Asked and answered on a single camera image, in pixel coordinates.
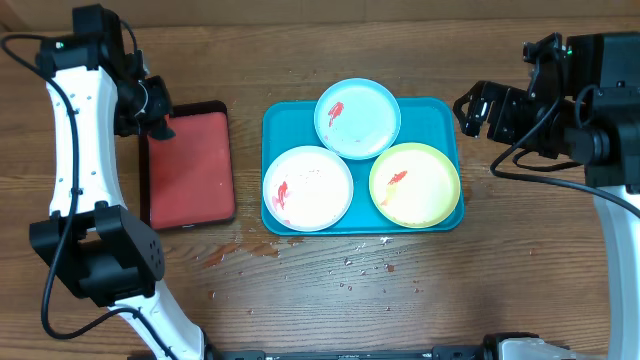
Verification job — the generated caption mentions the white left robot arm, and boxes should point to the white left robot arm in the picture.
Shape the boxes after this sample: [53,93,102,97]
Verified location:
[29,4,215,359]

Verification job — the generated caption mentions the light blue plate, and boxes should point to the light blue plate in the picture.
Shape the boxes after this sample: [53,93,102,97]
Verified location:
[314,78,402,160]

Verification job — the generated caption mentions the black-handled scrub brush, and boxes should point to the black-handled scrub brush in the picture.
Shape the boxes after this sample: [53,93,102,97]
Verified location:
[148,117,176,141]

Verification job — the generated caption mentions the teal plastic serving tray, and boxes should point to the teal plastic serving tray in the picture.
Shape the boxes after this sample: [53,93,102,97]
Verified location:
[261,97,460,236]

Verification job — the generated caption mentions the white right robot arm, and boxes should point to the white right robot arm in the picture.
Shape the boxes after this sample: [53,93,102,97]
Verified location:
[453,32,639,359]

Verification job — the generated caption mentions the white plate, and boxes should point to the white plate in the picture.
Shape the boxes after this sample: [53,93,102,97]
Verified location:
[262,145,354,232]

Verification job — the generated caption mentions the yellow-green plate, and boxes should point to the yellow-green plate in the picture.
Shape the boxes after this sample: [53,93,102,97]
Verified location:
[369,142,461,229]

